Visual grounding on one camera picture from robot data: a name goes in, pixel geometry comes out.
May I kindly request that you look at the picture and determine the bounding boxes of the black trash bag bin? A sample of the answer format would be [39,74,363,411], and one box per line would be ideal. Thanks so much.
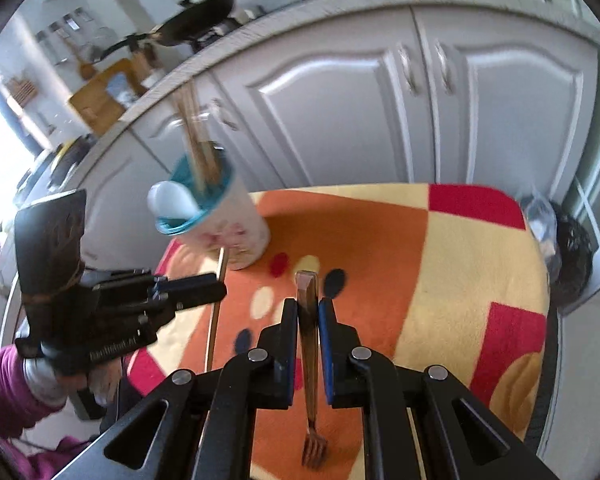
[545,202,595,313]

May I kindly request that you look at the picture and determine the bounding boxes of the pile of wooden chopsticks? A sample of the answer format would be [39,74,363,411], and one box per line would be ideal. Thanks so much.
[172,80,226,196]

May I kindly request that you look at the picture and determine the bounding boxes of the wooden wall rack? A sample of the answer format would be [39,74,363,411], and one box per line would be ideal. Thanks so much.
[7,76,38,108]

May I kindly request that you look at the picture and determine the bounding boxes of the clear plastic bag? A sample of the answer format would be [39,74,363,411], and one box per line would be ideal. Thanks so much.
[520,192,561,271]

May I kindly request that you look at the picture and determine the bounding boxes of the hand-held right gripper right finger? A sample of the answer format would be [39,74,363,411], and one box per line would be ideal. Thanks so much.
[318,298,551,480]

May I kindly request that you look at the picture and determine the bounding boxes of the wooden chopstick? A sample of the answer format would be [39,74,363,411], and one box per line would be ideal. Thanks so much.
[202,247,231,373]

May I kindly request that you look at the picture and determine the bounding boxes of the metal fork brown handle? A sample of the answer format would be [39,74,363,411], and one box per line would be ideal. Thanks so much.
[295,270,329,470]

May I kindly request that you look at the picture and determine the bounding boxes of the white cabinet door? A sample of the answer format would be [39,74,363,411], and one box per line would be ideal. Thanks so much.
[75,135,181,271]
[412,2,600,186]
[212,7,438,193]
[130,72,286,196]

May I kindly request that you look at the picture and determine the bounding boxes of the hanging wooden spatula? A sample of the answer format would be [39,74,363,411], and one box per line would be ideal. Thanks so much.
[67,40,93,81]

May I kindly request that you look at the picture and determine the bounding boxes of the floral utensil holder teal lid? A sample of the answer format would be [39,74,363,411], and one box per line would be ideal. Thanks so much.
[150,152,272,271]

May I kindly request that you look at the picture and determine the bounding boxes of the white plastic soup spoon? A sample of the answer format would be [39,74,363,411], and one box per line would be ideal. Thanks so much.
[147,181,201,221]

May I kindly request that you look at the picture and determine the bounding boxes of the wooden cutting board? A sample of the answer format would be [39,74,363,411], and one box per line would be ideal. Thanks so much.
[69,57,148,136]

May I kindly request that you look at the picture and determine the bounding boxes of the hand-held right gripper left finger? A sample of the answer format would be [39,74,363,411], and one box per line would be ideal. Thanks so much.
[52,298,299,480]

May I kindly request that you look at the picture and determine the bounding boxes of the orange yellow printed blanket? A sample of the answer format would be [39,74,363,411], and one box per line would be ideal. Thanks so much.
[125,182,551,480]

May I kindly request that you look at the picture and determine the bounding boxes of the silver cabinet handle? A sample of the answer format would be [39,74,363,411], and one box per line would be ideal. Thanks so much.
[210,99,241,131]
[397,45,421,96]
[434,42,456,95]

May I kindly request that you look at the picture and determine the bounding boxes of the dark pot yellow lid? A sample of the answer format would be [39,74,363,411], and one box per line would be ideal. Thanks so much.
[45,135,93,181]

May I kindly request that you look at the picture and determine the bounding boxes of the person's left forearm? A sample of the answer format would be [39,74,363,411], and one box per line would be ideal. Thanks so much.
[0,347,106,480]

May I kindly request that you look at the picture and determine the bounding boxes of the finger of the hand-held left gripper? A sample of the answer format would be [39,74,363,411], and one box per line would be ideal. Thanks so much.
[152,272,228,313]

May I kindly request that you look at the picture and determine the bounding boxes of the white blue packet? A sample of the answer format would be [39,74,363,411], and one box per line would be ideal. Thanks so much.
[105,72,133,108]

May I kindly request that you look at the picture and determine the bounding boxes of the black wok with lid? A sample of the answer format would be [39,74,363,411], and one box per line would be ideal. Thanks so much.
[100,0,237,58]

